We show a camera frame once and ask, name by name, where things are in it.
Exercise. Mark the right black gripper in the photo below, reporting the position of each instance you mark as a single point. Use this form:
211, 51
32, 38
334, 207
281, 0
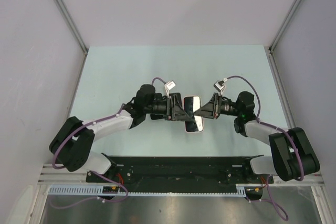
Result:
211, 109

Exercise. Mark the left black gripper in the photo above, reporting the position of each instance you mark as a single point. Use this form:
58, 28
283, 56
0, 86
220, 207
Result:
174, 112

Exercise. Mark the teal-edged black smartphone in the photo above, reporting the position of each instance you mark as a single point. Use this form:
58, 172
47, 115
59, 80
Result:
193, 115

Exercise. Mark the pink phone case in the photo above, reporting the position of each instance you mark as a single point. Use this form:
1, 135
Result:
185, 127

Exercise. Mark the white-edged black smartphone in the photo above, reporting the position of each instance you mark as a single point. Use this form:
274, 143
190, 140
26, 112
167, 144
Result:
176, 95

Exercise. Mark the black phone case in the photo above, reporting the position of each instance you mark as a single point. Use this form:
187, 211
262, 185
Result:
156, 117

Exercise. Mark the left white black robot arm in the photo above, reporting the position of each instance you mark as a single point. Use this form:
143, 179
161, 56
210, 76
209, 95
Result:
71, 147

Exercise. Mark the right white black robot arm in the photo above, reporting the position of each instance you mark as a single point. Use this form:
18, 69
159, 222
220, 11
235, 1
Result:
292, 156

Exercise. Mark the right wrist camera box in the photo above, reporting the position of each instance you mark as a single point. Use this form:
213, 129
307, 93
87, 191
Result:
220, 86

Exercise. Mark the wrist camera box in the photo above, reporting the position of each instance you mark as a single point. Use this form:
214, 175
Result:
168, 86
220, 86

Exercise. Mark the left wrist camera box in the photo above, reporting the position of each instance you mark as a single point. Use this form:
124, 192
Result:
168, 86

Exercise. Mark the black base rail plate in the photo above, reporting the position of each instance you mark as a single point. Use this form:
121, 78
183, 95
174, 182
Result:
197, 174

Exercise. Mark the white slotted cable duct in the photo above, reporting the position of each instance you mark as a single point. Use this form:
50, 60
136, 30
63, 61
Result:
102, 190

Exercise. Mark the left aluminium frame post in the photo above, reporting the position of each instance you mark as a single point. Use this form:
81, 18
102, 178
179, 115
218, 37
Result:
71, 25

